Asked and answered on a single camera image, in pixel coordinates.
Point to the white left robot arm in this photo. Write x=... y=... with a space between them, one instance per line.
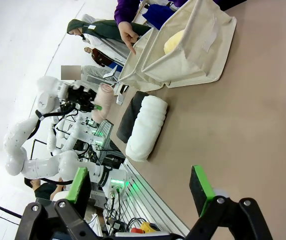
x=45 y=97

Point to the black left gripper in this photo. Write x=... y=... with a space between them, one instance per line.
x=79 y=96

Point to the pink towel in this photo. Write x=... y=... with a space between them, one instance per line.
x=103 y=100

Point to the cream fabric basket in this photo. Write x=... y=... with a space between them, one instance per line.
x=203 y=62
x=135 y=72

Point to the person's right hand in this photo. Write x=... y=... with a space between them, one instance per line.
x=126 y=32

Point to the aluminium table frame rail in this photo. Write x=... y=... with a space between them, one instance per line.
x=148 y=200

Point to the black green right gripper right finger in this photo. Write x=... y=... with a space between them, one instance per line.
x=200 y=185

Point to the person in brown jacket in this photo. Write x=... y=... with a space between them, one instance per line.
x=99 y=57

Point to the white control box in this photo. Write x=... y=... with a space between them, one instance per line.
x=115 y=186

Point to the person's right forearm purple sleeve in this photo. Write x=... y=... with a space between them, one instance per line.
x=126 y=11

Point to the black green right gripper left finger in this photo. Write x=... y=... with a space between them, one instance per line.
x=79 y=185

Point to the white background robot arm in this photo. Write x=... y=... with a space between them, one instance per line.
x=69 y=140

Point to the yellow towel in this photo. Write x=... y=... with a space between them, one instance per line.
x=173 y=41

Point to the yellow red emergency stop button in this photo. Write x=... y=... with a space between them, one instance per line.
x=146 y=226

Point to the person in green hoodie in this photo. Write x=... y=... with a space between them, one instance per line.
x=103 y=28

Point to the person in gray clothes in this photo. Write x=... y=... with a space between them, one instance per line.
x=95 y=71

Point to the white towel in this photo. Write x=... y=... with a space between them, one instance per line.
x=145 y=125

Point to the gray towel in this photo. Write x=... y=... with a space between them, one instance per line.
x=128 y=120

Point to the person in dark shirt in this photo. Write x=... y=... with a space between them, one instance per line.
x=43 y=190

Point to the open laptop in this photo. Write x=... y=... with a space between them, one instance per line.
x=111 y=72

